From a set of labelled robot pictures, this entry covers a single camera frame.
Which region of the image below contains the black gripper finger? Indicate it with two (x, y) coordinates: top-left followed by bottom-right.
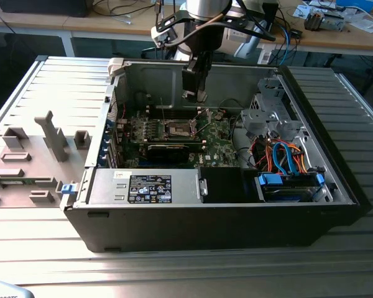
(201, 52), (212, 93)
(182, 58), (203, 93)

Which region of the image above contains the silver topped CPU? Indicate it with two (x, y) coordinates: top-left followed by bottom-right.
(182, 89), (209, 104)

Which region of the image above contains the metal socket cover frame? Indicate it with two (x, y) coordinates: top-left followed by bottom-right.
(190, 109), (213, 139)

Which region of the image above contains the thin metal locking lever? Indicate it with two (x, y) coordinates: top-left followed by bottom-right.
(195, 118), (211, 140)
(159, 97), (167, 125)

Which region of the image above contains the CPU socket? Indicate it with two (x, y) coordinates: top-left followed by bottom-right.
(163, 117), (201, 140)

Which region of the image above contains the finned CPU cooler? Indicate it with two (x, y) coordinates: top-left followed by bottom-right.
(304, 9), (324, 32)

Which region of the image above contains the small black box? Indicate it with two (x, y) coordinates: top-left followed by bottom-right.
(262, 1), (279, 24)

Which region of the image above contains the green motherboard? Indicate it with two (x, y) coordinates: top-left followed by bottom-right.
(114, 107), (246, 170)

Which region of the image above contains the pale grey case latch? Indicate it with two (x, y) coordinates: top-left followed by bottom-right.
(108, 57), (133, 77)

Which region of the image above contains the black graphics card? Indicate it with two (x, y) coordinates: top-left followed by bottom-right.
(146, 143), (190, 165)

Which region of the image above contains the silver metal drive cage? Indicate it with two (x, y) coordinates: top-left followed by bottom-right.
(239, 77), (305, 143)

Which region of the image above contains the black plastic shroud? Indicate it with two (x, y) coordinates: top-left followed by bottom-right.
(201, 166), (259, 204)

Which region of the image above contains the wooden desk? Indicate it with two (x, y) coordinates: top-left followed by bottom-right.
(254, 0), (373, 94)
(0, 0), (187, 58)

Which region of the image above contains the silver power supply unit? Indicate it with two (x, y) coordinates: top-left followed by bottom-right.
(86, 168), (206, 205)

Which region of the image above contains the hard disk in blue carrier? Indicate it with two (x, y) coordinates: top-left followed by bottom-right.
(254, 172), (326, 203)

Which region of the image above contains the black open PC case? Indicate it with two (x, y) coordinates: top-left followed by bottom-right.
(59, 56), (373, 254)

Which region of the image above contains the blue box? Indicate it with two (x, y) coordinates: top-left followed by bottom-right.
(335, 0), (373, 13)

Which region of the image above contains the large black box device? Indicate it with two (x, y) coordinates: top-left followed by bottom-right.
(0, 0), (91, 18)

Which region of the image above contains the grey parts rack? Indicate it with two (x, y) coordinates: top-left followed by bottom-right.
(0, 110), (91, 209)

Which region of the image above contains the pale teach pendant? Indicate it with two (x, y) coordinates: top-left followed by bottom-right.
(0, 278), (35, 298)

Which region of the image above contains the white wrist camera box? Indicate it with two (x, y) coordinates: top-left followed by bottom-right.
(223, 17), (253, 44)
(150, 17), (180, 48)

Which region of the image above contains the blue data wire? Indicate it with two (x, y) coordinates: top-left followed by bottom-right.
(272, 141), (296, 177)

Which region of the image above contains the silver metal bracket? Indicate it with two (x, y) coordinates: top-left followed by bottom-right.
(323, 12), (346, 32)

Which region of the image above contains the orange power wire bundle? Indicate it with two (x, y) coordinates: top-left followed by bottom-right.
(253, 141), (310, 174)

